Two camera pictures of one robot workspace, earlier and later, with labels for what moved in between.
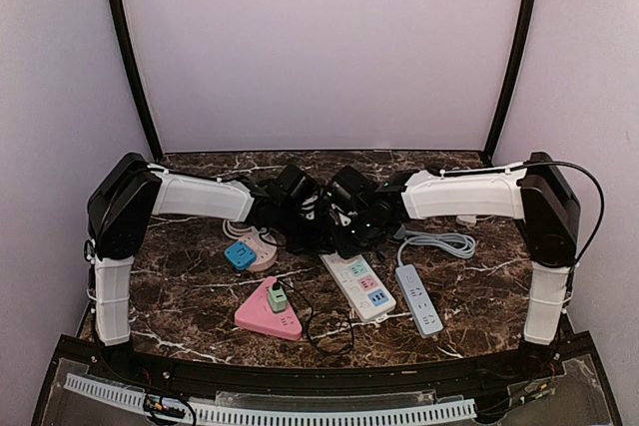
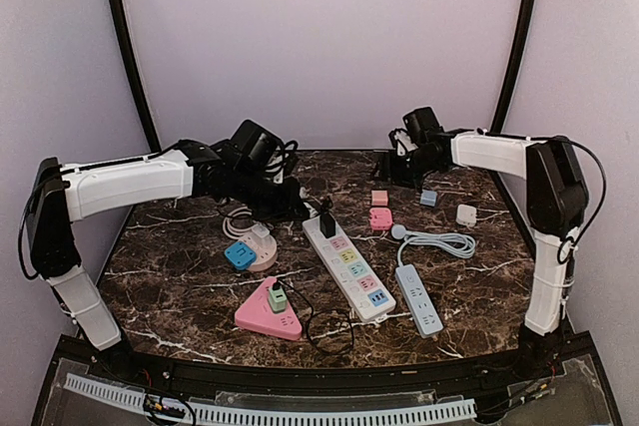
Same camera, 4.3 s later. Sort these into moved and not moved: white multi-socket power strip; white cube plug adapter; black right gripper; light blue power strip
Moved: black right gripper
Not moved: white cube plug adapter; white multi-socket power strip; light blue power strip
